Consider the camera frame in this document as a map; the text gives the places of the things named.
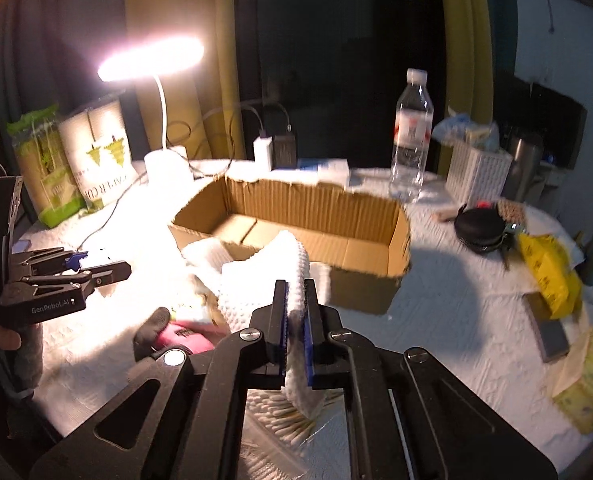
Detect brown cardboard box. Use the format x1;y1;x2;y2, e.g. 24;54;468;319
168;177;411;315

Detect white paper towel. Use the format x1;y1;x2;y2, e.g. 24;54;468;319
180;237;234;281

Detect white power strip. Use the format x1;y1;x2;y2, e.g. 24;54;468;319
296;158;351;188

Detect black power adapter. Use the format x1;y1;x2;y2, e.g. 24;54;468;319
272;133;298;169

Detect steel cup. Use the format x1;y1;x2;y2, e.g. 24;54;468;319
502;136;543;202

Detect green snack bag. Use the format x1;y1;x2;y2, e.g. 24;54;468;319
6;104;85;229

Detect white desk lamp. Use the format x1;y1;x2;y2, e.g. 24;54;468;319
97;35;204;188

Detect cotton swab bag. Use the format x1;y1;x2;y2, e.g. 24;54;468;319
246;390;342;448

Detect left hand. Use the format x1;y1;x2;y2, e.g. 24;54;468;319
0;326;22;351

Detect colourful patterned card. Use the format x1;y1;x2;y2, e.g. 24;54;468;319
497;198;527;228

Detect paper cup package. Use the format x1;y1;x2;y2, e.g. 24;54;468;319
58;96;137;211

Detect black round zipper pouch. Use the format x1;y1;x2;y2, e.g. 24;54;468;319
454;206;506;254

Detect pink fluffy object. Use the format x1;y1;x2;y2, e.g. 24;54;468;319
152;323;228;354

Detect black charging cable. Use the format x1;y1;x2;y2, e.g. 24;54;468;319
165;102;293;179

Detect clear plastic water bottle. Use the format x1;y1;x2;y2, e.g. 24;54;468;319
389;68;434;203

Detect yellow plastic bag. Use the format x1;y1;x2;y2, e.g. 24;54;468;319
516;233;582;320

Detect grey dotted gloves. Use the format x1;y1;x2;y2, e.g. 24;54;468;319
133;307;170;362

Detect dark phone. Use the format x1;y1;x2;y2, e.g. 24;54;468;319
522;292;570;363

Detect white charger adapter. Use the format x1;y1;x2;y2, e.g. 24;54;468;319
253;136;274;171

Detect yellow tissue pack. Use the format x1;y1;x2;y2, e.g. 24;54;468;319
548;328;593;434

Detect white perforated plastic basket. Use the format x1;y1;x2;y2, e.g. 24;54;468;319
445;141;513;207

